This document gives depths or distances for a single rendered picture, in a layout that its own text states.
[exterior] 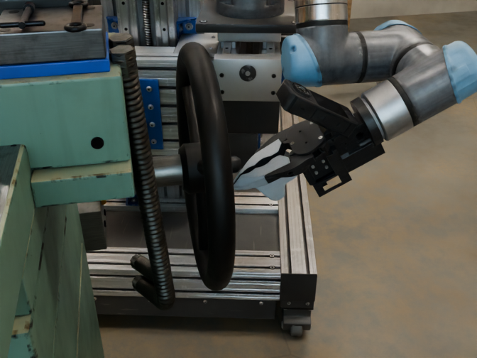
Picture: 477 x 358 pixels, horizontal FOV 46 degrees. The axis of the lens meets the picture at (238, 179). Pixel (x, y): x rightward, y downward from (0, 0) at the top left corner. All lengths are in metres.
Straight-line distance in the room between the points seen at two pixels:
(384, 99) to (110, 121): 0.38
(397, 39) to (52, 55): 0.50
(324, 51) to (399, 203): 1.39
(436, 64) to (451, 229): 1.32
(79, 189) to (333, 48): 0.42
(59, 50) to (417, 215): 1.71
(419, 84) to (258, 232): 0.89
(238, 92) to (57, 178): 0.66
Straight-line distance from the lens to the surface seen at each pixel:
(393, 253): 1.90
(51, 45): 0.53
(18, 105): 0.55
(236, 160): 0.78
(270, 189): 0.79
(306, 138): 0.77
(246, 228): 1.58
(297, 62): 0.80
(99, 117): 0.54
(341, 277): 1.77
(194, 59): 0.59
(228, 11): 1.25
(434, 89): 0.78
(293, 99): 0.71
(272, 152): 0.79
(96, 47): 0.53
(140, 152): 0.60
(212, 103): 0.54
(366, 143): 0.80
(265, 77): 1.14
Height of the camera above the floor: 1.14
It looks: 31 degrees down
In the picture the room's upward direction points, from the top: straight up
